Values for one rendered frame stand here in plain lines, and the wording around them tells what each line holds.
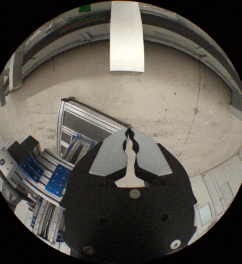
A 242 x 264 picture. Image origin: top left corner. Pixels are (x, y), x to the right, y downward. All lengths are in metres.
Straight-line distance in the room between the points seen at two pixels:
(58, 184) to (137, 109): 0.96
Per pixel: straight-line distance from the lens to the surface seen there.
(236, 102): 2.52
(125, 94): 0.94
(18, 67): 0.27
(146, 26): 0.53
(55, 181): 0.49
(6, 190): 0.60
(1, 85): 0.51
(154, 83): 0.99
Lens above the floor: 0.94
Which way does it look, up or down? 59 degrees down
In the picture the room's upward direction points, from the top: 174 degrees counter-clockwise
